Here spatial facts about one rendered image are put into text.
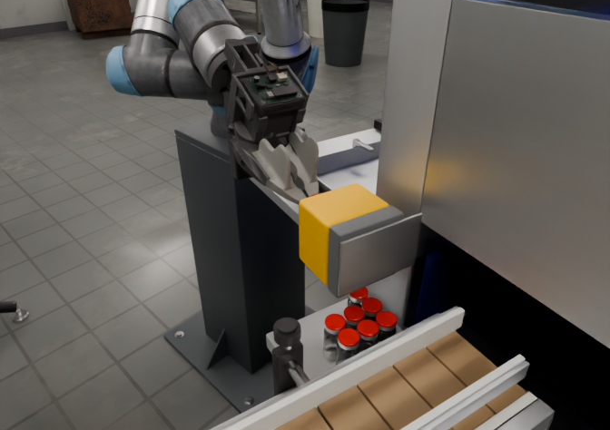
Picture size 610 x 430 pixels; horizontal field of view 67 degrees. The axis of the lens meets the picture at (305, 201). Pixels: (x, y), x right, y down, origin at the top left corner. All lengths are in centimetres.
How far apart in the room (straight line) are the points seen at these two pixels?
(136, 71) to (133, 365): 116
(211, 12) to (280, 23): 42
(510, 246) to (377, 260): 12
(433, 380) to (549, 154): 20
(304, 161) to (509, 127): 24
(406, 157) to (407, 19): 12
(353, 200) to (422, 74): 13
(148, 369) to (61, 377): 27
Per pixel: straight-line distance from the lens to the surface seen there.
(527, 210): 37
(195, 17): 64
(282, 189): 50
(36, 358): 188
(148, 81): 76
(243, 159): 52
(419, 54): 41
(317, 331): 52
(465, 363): 44
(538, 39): 34
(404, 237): 44
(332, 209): 42
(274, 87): 52
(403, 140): 44
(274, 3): 103
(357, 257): 41
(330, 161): 81
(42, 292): 214
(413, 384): 42
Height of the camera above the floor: 125
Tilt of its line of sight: 31 degrees down
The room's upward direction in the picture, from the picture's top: straight up
